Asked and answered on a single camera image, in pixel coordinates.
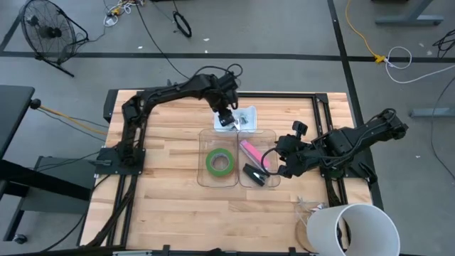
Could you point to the black stapler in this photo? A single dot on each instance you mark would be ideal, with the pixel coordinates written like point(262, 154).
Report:
point(254, 175)

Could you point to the grey desk foot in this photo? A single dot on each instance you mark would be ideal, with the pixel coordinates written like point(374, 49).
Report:
point(409, 20)

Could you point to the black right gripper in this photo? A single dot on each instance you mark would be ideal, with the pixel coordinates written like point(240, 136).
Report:
point(300, 154)

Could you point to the white plastic tray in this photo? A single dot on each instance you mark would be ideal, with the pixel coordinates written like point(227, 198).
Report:
point(252, 113)

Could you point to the black desk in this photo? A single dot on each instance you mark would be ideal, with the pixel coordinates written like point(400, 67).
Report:
point(14, 113)

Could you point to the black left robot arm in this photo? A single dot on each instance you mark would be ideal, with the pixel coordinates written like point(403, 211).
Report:
point(167, 93)

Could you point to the clear plastic wrapper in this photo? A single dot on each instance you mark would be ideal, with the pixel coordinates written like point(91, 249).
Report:
point(309, 205)

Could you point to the black table end bracket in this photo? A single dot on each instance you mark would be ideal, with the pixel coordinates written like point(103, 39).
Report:
point(109, 105)

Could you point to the black aluminium table frame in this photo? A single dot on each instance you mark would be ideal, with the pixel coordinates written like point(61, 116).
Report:
point(277, 95)

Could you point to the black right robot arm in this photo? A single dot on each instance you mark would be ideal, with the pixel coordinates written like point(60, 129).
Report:
point(355, 137)

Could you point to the black round knob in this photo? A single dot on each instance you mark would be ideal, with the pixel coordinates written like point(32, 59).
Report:
point(35, 104)

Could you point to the black caster wheel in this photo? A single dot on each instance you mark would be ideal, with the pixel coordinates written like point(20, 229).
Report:
point(20, 239)

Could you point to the pink stapler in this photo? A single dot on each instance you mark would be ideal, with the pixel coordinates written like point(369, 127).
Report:
point(250, 151)

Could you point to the clear plastic bin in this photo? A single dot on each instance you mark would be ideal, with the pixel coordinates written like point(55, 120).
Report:
point(245, 137)
point(202, 177)

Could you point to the grey floor bar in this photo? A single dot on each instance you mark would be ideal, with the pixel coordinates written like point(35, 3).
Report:
point(430, 113)

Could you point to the white cylindrical shade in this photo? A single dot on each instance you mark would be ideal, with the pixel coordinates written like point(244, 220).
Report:
point(323, 231)

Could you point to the round wooden disc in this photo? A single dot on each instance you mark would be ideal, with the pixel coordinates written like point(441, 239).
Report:
point(301, 234)

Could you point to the grey-blue staple remover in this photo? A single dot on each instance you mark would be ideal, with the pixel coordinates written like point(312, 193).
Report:
point(245, 119)

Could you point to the black floor fan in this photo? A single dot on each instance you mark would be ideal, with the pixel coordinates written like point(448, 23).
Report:
point(49, 32)

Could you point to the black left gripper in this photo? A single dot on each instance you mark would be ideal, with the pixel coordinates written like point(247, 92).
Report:
point(225, 101)

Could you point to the green tape roll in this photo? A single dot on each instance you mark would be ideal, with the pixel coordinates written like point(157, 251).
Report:
point(209, 163)

